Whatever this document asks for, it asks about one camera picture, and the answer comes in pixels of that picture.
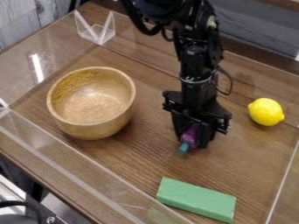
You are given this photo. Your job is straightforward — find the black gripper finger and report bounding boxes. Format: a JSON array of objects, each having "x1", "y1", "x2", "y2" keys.
[
  {"x1": 199, "y1": 123, "x2": 215, "y2": 149},
  {"x1": 172, "y1": 113, "x2": 192, "y2": 137}
]

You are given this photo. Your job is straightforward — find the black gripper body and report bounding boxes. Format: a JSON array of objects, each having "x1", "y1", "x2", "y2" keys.
[{"x1": 163, "y1": 79, "x2": 232, "y2": 134}]

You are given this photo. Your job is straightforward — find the purple toy eggplant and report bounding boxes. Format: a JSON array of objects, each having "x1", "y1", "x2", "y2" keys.
[{"x1": 179, "y1": 123, "x2": 200, "y2": 155}]

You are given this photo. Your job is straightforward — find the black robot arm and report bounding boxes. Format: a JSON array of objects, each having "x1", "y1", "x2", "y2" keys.
[{"x1": 120, "y1": 0, "x2": 231, "y2": 154}]

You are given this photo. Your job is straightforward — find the brown wooden bowl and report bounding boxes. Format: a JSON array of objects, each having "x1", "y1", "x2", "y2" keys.
[{"x1": 47, "y1": 66, "x2": 136, "y2": 140}]

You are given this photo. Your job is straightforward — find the yellow lemon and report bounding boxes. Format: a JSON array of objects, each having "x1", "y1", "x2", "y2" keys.
[{"x1": 247, "y1": 98, "x2": 286, "y2": 127}]

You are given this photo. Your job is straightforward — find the green rectangular block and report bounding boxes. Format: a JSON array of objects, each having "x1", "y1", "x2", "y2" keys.
[{"x1": 156, "y1": 177, "x2": 236, "y2": 224}]

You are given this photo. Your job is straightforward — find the clear acrylic tray walls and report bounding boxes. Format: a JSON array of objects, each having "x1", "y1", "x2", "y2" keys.
[{"x1": 0, "y1": 16, "x2": 299, "y2": 224}]

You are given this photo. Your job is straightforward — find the clear acrylic corner bracket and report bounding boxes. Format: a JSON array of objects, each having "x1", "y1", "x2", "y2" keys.
[{"x1": 74, "y1": 10, "x2": 116, "y2": 46}]

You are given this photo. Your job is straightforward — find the black metal table bracket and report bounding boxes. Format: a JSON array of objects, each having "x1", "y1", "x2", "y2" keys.
[{"x1": 26, "y1": 195, "x2": 68, "y2": 224}]

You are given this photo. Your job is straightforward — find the black cable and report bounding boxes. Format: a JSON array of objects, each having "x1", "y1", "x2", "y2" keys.
[{"x1": 0, "y1": 199, "x2": 43, "y2": 224}]

